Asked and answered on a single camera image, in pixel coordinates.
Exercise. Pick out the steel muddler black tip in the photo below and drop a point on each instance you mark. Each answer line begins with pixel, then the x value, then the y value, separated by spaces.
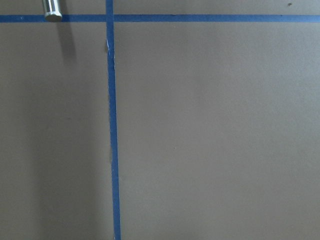
pixel 52 10

